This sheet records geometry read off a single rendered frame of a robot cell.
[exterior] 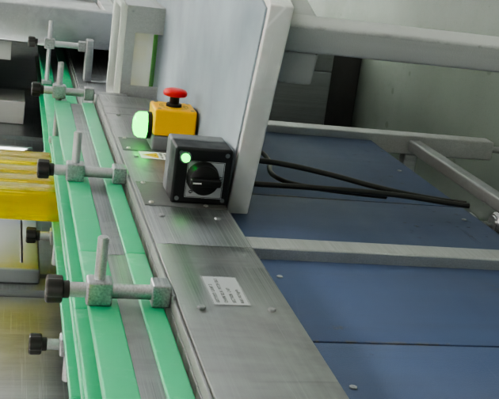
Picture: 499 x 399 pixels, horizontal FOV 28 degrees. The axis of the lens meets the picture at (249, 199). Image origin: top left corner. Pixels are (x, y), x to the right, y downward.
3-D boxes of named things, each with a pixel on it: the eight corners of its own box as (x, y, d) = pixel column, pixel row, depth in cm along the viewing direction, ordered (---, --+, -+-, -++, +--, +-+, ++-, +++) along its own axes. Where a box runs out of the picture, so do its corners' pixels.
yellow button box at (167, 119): (188, 143, 171) (146, 140, 169) (193, 100, 169) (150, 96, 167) (196, 153, 164) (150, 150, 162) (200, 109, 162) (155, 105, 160)
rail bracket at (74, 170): (125, 179, 151) (36, 173, 148) (130, 132, 149) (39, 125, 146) (128, 187, 147) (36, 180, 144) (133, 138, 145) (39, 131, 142)
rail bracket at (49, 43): (109, 87, 271) (24, 80, 266) (115, 25, 267) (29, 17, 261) (111, 90, 267) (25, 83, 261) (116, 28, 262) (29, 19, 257)
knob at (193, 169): (216, 193, 137) (221, 201, 133) (184, 191, 135) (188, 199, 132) (220, 162, 135) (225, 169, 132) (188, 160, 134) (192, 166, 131)
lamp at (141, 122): (147, 134, 167) (129, 133, 167) (150, 108, 166) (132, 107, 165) (150, 141, 163) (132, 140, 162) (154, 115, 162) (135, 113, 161)
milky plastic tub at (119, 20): (142, 96, 227) (104, 93, 225) (153, -2, 221) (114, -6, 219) (153, 113, 211) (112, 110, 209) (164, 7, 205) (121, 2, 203)
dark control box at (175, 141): (219, 189, 145) (161, 186, 143) (226, 137, 143) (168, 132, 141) (230, 207, 137) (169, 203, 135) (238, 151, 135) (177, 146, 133)
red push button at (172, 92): (159, 104, 166) (161, 85, 165) (183, 107, 167) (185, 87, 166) (163, 110, 162) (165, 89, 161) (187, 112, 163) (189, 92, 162)
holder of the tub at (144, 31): (142, 119, 229) (108, 117, 227) (155, -1, 221) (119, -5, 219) (152, 138, 213) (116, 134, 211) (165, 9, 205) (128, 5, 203)
